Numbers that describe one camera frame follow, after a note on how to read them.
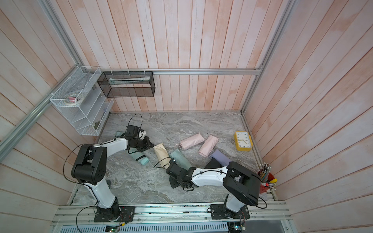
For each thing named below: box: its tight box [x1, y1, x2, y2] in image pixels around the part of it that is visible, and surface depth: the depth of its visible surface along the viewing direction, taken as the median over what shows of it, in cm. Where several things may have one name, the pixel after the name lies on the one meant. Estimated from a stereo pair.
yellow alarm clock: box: [234, 131, 254, 152], surface depth 100 cm
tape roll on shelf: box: [64, 93, 84, 106], surface depth 75 cm
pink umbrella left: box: [174, 133, 205, 150], surface depth 100 cm
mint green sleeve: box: [169, 149, 192, 171], surface depth 94 cm
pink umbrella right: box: [198, 134, 219, 158], surface depth 98 cm
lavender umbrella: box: [210, 148, 232, 167], surface depth 94 cm
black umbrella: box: [203, 156, 223, 169], surface depth 91 cm
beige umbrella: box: [152, 142, 171, 169], surface depth 96 cm
